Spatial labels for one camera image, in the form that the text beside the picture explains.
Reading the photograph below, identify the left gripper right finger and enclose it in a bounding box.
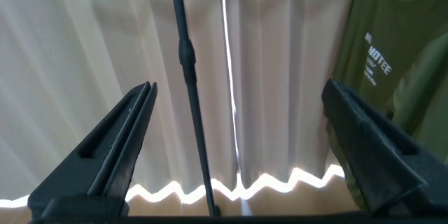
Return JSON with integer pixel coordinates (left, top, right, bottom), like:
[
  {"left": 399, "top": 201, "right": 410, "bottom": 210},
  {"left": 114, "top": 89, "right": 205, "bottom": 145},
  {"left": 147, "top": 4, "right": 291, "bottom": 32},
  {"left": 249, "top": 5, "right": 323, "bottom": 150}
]
[{"left": 321, "top": 77, "right": 448, "bottom": 216}]

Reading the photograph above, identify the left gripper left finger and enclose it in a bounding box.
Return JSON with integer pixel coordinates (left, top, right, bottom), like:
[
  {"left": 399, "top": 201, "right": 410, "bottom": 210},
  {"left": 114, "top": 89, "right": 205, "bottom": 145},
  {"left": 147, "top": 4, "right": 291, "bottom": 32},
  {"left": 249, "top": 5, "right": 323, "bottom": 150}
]
[{"left": 27, "top": 81, "right": 159, "bottom": 218}]

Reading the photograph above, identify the green printed shirt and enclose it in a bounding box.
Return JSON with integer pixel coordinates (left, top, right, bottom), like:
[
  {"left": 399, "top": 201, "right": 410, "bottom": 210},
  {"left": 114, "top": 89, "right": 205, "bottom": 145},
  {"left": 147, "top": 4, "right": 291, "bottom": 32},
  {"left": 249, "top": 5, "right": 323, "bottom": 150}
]
[{"left": 325, "top": 0, "right": 448, "bottom": 214}]

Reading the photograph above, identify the black clothes rack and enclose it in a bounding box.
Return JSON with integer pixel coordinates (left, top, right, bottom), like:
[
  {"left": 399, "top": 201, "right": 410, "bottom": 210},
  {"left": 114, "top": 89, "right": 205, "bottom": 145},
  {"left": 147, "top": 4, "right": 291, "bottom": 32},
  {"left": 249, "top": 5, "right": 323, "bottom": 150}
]
[{"left": 167, "top": 0, "right": 222, "bottom": 217}]

